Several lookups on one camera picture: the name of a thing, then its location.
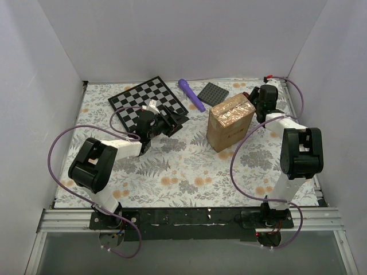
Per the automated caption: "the brown taped cardboard box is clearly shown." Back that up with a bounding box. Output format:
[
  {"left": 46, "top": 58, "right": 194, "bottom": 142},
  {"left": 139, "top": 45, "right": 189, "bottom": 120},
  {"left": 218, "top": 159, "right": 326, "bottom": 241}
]
[{"left": 206, "top": 93, "right": 255, "bottom": 152}]

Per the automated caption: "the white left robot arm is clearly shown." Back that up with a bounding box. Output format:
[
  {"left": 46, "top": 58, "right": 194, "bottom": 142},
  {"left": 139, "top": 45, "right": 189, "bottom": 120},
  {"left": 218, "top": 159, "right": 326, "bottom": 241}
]
[{"left": 68, "top": 100, "right": 189, "bottom": 229}]

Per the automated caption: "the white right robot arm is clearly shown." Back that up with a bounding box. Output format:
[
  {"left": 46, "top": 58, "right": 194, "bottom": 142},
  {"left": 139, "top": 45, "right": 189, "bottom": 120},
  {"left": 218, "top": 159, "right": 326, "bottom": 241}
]
[{"left": 248, "top": 84, "right": 323, "bottom": 228}]

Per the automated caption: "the black white checkerboard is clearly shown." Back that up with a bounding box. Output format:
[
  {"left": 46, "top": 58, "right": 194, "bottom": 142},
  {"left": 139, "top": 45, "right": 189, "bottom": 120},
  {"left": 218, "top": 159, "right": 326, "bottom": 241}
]
[{"left": 108, "top": 76, "right": 188, "bottom": 132}]

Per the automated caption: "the dark grey studded plate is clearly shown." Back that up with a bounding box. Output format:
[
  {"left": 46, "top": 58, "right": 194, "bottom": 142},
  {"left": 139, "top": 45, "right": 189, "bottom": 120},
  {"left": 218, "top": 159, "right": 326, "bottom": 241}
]
[{"left": 197, "top": 82, "right": 229, "bottom": 107}]

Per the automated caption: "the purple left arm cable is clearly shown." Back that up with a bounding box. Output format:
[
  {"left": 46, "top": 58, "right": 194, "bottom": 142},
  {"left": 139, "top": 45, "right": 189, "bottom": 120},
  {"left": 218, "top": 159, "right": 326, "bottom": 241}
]
[{"left": 46, "top": 104, "right": 151, "bottom": 258}]

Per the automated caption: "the purple cylindrical handle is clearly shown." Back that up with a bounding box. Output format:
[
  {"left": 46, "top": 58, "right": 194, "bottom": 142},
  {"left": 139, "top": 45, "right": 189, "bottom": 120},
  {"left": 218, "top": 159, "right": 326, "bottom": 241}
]
[{"left": 178, "top": 78, "right": 206, "bottom": 112}]

